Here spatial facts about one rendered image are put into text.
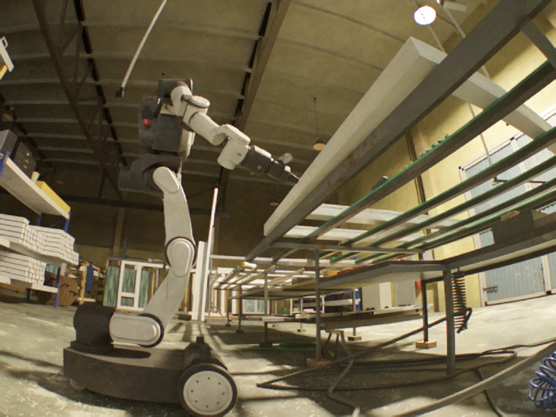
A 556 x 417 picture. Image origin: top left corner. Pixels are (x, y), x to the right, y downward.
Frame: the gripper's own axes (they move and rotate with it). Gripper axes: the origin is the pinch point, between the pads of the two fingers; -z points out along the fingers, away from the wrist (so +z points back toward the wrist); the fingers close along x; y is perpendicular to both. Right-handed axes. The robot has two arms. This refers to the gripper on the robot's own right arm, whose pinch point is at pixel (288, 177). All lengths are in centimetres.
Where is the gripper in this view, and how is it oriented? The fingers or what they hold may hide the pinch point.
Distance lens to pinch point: 106.3
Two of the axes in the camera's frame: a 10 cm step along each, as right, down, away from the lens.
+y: -4.3, 9.0, 0.4
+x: -4.0, -2.3, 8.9
